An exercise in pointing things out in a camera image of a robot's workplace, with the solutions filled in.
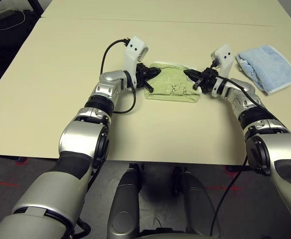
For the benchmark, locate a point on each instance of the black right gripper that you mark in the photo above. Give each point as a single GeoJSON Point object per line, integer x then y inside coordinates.
{"type": "Point", "coordinates": [209, 79]}

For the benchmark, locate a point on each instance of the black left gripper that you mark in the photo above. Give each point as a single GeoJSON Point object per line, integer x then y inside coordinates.
{"type": "Point", "coordinates": [141, 74]}

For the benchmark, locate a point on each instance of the green towel with white edge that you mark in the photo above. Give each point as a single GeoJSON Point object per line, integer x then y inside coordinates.
{"type": "Point", "coordinates": [170, 94]}

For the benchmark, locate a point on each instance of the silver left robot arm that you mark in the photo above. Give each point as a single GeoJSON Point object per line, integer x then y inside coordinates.
{"type": "Point", "coordinates": [83, 139]}

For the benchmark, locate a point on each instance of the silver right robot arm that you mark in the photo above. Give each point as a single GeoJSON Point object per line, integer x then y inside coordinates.
{"type": "Point", "coordinates": [285, 149]}

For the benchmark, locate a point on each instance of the folded light blue towel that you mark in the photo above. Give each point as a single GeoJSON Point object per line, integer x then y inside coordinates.
{"type": "Point", "coordinates": [270, 64]}

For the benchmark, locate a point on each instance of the grey left robot leg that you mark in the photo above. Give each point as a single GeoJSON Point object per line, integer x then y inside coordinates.
{"type": "Point", "coordinates": [124, 199]}

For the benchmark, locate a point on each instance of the black chair base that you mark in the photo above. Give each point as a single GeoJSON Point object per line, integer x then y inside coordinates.
{"type": "Point", "coordinates": [39, 7]}

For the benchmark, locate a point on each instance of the white power adapter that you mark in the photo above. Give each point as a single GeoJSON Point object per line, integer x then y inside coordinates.
{"type": "Point", "coordinates": [3, 13]}

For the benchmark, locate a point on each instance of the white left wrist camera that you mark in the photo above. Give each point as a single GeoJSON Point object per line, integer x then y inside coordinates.
{"type": "Point", "coordinates": [135, 47]}

